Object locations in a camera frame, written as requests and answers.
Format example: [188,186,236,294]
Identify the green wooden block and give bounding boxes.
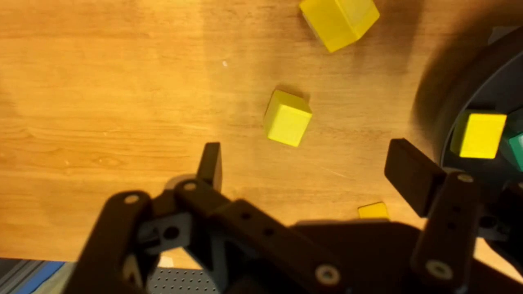
[501,108,523,173]

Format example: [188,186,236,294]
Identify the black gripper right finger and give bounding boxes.
[383,137,523,291]

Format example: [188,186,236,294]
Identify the small yellow cube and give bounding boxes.
[450,109,509,162]
[357,199,391,220]

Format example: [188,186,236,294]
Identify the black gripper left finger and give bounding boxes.
[64,142,350,294]

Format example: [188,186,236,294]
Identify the black bowl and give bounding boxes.
[422,26,523,176]

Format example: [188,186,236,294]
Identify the large yellow cube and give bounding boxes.
[264,88,314,148]

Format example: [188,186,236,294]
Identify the yellow house-shaped block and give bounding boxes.
[298,0,381,54]

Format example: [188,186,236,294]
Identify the blue foam board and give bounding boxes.
[0,260,67,294]

